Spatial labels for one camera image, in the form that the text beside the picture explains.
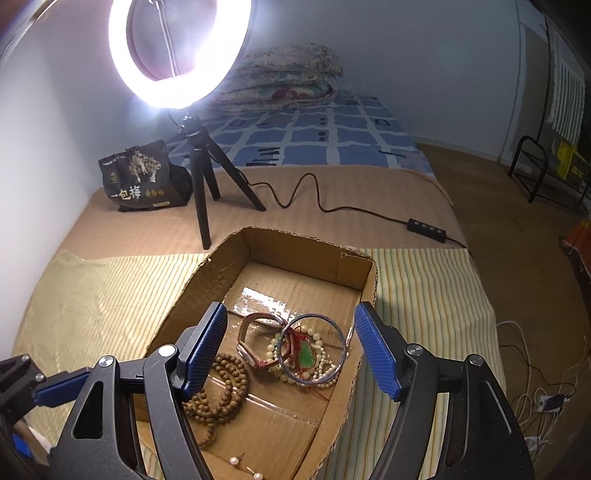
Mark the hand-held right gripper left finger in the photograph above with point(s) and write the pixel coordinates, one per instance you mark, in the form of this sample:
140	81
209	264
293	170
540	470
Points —
203	355

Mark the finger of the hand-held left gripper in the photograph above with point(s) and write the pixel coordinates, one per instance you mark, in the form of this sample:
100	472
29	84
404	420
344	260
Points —
19	446
57	387

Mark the striped hanging cloth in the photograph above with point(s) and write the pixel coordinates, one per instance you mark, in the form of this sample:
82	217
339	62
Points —
565	101

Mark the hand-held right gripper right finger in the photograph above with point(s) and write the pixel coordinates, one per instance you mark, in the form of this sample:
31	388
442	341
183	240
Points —
376	350

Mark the black tripod stand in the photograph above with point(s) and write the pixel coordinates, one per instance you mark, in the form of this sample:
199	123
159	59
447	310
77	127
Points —
203	184

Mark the orange cloth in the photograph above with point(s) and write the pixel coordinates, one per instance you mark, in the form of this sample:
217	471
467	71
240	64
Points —
579	244

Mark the black printed bag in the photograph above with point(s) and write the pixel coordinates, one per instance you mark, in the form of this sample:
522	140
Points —
138	180

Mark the cardboard box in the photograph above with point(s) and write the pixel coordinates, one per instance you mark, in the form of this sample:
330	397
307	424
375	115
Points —
295	251

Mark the folded floral quilt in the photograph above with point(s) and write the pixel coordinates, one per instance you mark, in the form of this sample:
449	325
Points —
286	78

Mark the black metal rack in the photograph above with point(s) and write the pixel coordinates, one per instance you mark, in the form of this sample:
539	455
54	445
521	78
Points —
542	161

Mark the blue bangle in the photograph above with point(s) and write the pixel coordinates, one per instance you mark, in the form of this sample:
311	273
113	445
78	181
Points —
339	330

